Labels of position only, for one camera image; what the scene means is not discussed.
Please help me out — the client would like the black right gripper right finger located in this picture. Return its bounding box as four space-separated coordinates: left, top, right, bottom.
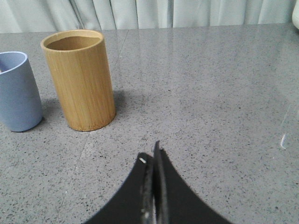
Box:
154 141 230 224

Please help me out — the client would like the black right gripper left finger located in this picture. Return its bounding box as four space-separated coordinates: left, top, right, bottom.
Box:
86 153 154 224

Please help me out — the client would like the blue plastic cup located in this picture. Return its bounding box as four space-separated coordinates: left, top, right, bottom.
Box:
0 51 43 132

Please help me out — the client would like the bamboo cylinder holder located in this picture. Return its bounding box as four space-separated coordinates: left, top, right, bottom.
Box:
41 29 116 131

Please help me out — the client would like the white object at edge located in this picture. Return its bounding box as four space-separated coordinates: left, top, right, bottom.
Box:
292 0 299 29

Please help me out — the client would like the pale grey curtain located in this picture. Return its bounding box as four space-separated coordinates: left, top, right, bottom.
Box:
0 0 298 33

